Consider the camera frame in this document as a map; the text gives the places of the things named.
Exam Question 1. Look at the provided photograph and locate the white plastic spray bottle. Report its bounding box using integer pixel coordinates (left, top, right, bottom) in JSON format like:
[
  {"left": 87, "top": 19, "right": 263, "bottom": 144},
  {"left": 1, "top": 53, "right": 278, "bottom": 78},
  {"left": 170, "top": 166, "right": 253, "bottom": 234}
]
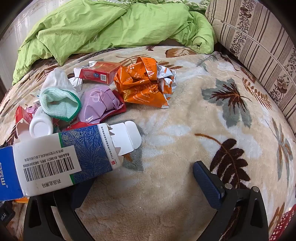
[{"left": 29, "top": 106, "right": 54, "bottom": 139}]

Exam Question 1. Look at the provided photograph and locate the leaf print fleece blanket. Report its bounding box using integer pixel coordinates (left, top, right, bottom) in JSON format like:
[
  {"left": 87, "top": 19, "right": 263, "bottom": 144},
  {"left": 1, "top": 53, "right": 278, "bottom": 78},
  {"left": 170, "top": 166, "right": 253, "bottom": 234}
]
[{"left": 0, "top": 45, "right": 296, "bottom": 241}]

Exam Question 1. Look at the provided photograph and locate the small white carton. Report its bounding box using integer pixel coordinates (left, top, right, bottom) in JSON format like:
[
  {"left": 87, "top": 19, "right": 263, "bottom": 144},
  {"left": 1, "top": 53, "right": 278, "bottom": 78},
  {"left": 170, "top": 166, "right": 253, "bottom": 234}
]
[{"left": 32, "top": 91, "right": 42, "bottom": 107}]

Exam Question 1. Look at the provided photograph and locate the mint green knitted cloth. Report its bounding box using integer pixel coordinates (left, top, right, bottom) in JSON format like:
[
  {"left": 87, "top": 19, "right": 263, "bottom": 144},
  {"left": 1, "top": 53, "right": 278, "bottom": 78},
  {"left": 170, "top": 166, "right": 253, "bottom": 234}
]
[{"left": 39, "top": 88, "right": 82, "bottom": 122}]

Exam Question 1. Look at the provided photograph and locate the orange wrapper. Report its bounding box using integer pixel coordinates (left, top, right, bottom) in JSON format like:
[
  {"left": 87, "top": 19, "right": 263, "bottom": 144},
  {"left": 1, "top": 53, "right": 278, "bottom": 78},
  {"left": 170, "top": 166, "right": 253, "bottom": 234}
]
[{"left": 113, "top": 57, "right": 176, "bottom": 108}]

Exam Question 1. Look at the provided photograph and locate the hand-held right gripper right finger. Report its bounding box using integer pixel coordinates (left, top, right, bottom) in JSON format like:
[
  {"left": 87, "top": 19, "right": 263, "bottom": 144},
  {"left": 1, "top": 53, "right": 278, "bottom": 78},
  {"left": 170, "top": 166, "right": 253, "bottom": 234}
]
[{"left": 193, "top": 161, "right": 270, "bottom": 241}]

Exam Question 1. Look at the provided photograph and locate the green white patterned quilt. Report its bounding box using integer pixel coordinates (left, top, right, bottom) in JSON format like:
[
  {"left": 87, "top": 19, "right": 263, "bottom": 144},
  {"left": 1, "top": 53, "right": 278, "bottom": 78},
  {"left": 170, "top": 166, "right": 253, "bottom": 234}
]
[{"left": 186, "top": 1, "right": 210, "bottom": 11}]

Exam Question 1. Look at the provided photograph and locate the torn red carton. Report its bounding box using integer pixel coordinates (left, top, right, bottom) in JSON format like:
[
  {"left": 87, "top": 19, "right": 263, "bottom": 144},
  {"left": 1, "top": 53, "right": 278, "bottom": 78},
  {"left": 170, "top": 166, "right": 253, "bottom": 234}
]
[{"left": 14, "top": 105, "right": 33, "bottom": 142}]

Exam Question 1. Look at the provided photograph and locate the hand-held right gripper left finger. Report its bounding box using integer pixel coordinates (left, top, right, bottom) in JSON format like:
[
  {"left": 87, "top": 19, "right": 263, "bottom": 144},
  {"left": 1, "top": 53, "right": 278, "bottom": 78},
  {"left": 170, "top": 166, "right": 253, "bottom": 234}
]
[{"left": 23, "top": 178, "right": 93, "bottom": 241}]

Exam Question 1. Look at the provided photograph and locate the red cigarette box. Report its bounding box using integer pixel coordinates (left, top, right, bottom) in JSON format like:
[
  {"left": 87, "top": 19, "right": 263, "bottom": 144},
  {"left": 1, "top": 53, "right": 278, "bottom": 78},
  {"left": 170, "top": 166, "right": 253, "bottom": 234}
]
[{"left": 79, "top": 61, "right": 119, "bottom": 84}]

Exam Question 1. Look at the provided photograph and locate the blue white medicine box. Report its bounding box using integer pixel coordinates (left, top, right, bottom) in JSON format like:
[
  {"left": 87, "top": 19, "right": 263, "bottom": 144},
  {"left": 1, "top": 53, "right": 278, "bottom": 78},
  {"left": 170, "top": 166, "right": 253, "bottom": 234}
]
[{"left": 0, "top": 122, "right": 142, "bottom": 202}]

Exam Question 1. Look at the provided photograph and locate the white crumpled tissue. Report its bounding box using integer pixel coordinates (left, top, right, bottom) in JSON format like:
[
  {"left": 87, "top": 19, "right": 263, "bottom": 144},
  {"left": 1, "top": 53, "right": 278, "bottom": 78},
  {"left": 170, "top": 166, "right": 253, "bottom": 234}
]
[{"left": 41, "top": 68, "right": 79, "bottom": 93}]

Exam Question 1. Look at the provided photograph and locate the red plastic basket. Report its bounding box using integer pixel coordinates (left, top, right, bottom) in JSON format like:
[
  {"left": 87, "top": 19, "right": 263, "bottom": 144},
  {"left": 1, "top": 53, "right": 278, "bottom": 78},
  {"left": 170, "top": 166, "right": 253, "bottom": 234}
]
[{"left": 269, "top": 204, "right": 295, "bottom": 241}]

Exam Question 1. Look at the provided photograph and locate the green duvet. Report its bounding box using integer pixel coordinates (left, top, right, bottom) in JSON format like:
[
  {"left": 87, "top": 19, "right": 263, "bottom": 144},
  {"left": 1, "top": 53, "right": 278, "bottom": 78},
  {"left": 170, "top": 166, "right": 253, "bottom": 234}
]
[{"left": 12, "top": 0, "right": 215, "bottom": 85}]

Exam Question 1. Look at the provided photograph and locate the striped floral beige pillow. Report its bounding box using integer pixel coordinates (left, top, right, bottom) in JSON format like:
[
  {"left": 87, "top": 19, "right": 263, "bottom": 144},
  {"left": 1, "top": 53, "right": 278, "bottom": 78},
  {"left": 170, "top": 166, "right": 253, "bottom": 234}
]
[{"left": 205, "top": 0, "right": 296, "bottom": 135}]

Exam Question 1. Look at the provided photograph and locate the purple and red crumpled wrapper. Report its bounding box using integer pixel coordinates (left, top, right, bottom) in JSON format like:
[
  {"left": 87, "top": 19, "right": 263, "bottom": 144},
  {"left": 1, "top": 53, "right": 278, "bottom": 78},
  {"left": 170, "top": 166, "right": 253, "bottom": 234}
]
[{"left": 77, "top": 86, "right": 127, "bottom": 126}]

